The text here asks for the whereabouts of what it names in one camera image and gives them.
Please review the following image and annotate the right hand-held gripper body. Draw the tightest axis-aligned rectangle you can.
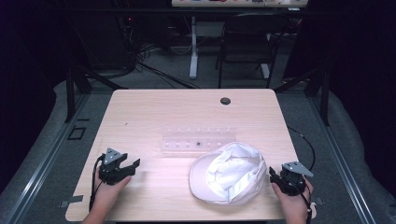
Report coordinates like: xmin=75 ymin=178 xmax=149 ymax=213
xmin=277 ymin=161 xmax=315 ymax=197

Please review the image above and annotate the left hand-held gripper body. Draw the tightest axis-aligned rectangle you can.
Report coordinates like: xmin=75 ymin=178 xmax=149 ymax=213
xmin=98 ymin=147 xmax=133 ymax=187

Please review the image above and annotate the person's left hand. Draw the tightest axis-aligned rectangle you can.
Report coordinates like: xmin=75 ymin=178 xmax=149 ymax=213
xmin=92 ymin=167 xmax=133 ymax=213

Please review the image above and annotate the person's right hand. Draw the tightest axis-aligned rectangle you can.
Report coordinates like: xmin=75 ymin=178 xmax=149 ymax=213
xmin=271 ymin=181 xmax=313 ymax=224

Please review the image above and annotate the white cap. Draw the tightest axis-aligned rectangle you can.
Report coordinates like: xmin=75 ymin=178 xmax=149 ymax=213
xmin=188 ymin=141 xmax=268 ymax=206

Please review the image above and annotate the grey tape strip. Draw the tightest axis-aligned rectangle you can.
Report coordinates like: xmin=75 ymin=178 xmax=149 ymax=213
xmin=59 ymin=194 xmax=85 ymax=209

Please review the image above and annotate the clear plastic hook rack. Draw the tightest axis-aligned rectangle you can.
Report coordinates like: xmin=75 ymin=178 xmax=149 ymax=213
xmin=160 ymin=125 xmax=238 ymax=155

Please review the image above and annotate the white desk foot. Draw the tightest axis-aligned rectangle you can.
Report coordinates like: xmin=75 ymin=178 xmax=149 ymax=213
xmin=260 ymin=63 xmax=271 ymax=80

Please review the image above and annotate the white desk leg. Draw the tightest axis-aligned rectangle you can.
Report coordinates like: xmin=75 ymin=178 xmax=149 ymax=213
xmin=189 ymin=15 xmax=200 ymax=80

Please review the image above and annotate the black chair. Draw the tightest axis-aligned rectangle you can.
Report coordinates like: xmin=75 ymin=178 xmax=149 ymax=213
xmin=215 ymin=12 xmax=290 ymax=90

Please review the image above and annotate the light wooden desk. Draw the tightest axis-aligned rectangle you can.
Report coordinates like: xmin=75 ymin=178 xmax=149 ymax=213
xmin=171 ymin=0 xmax=310 ymax=8

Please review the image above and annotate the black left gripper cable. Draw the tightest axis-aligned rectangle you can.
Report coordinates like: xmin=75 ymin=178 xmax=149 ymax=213
xmin=89 ymin=154 xmax=106 ymax=213

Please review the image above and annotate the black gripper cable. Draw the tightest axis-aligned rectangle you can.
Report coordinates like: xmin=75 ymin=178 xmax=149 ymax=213
xmin=89 ymin=154 xmax=106 ymax=213
xmin=287 ymin=125 xmax=317 ymax=224

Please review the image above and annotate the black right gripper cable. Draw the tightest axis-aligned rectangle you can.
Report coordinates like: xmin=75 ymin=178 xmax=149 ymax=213
xmin=287 ymin=125 xmax=317 ymax=224

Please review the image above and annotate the black metal frame stand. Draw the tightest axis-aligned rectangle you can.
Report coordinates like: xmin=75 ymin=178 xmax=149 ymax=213
xmin=273 ymin=66 xmax=332 ymax=127
xmin=64 ymin=66 xmax=129 ymax=123

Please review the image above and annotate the bundle of floor cables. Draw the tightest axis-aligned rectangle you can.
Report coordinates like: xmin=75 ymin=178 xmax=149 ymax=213
xmin=122 ymin=15 xmax=200 ymax=90

